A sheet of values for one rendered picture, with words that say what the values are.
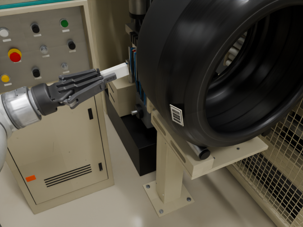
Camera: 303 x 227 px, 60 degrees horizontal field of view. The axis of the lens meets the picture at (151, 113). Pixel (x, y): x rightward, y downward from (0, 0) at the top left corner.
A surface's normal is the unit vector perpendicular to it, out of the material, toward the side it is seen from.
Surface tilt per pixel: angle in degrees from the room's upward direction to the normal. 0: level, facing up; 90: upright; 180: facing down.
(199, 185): 0
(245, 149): 0
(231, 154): 0
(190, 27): 56
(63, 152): 90
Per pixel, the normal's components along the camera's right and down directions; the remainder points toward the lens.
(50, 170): 0.42, 0.58
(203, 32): -0.25, 0.19
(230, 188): 0.00, -0.77
